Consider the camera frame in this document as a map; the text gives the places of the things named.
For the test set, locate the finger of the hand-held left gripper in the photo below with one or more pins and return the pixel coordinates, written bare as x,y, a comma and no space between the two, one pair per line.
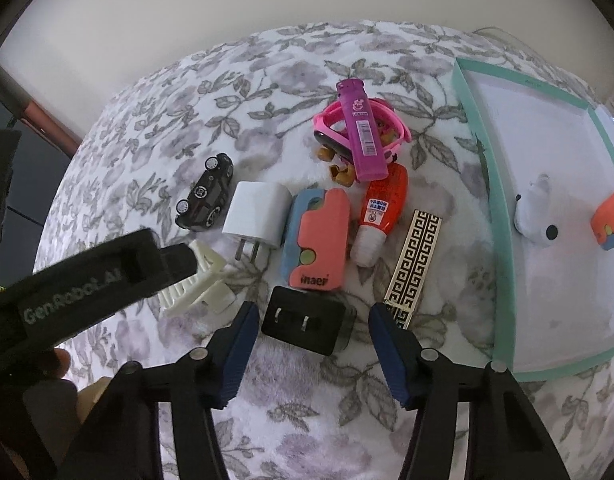
179,265

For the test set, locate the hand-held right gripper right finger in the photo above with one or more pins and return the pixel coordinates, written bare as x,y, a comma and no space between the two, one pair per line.
392,355

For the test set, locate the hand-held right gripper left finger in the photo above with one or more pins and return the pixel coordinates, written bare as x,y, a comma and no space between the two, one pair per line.
239,355

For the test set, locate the cream hair claw clip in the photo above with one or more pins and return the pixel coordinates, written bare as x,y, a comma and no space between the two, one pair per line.
207,300

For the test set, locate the black wall charger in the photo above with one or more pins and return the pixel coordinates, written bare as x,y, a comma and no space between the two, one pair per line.
307,322

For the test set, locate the black toy car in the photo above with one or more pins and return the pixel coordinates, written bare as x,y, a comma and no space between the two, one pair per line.
207,192

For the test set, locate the white wall charger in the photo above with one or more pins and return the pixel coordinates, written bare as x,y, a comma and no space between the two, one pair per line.
257,210

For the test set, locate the black and gold patterned lighter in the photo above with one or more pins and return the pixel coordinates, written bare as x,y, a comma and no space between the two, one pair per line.
414,260

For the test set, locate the pink and blue folding toy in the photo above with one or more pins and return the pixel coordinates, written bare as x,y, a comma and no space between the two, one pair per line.
322,240

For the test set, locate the red glue bottle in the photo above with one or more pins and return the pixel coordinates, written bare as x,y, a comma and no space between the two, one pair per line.
382,200

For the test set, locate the toy dog figure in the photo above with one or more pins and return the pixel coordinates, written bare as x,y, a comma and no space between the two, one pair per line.
344,176

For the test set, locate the pink kids watch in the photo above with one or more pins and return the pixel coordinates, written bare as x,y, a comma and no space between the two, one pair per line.
329,125

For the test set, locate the purple lighter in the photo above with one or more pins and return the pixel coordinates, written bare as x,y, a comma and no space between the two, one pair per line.
364,130

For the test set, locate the teal box lid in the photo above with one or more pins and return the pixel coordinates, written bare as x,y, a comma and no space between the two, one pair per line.
537,125

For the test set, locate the person's left hand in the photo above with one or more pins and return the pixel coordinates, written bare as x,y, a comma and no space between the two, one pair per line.
62,362

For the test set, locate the dark wooden furniture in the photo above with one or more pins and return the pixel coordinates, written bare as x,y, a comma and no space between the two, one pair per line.
47,125

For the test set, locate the white plush toy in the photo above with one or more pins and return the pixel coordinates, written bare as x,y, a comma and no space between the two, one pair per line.
534,210

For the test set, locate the orange and blue folding toy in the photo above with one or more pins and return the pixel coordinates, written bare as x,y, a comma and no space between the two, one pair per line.
609,215

